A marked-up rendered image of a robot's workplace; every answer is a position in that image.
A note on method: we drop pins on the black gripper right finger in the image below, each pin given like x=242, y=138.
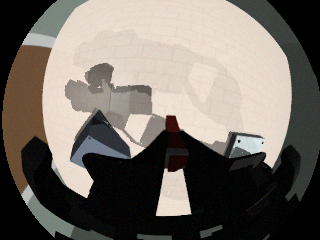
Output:
x=207, y=171

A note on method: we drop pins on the dark grey sloped panel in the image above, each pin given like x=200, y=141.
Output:
x=98, y=136

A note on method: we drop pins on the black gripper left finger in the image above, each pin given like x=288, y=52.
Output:
x=144, y=171

